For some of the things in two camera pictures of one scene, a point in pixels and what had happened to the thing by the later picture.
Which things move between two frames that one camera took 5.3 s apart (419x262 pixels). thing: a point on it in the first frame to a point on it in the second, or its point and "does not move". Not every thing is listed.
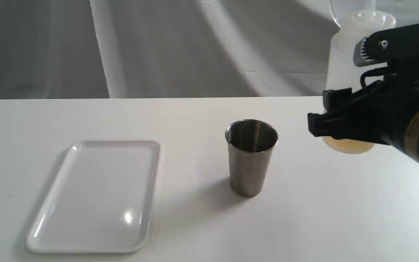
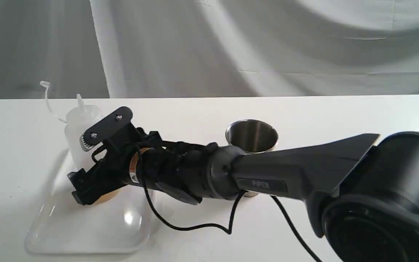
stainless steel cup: (250, 143) does not move
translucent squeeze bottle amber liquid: (356, 19) to (79, 119)
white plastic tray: (102, 199) does not move
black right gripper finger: (409, 42) to (97, 134)
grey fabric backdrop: (75, 49) does not move
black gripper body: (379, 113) to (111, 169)
